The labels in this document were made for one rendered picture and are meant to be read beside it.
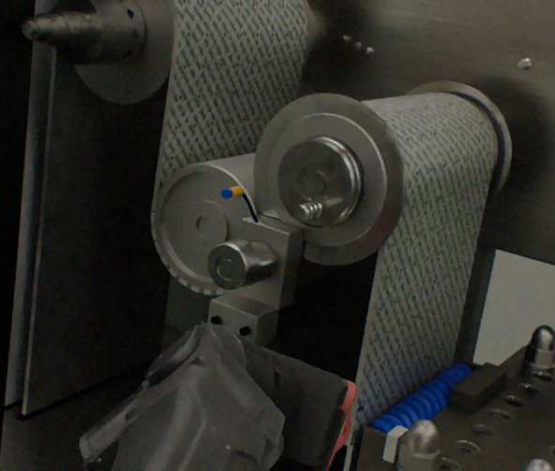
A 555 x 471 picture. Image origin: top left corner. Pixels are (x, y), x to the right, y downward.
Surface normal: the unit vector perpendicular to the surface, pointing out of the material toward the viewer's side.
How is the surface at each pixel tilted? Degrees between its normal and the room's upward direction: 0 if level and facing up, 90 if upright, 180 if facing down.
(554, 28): 90
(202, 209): 90
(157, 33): 90
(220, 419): 40
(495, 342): 90
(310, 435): 60
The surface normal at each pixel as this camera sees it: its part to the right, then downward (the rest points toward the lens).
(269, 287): -0.52, 0.16
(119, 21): 0.82, -0.17
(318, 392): -0.37, -0.33
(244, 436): 0.75, -0.62
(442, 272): 0.84, 0.26
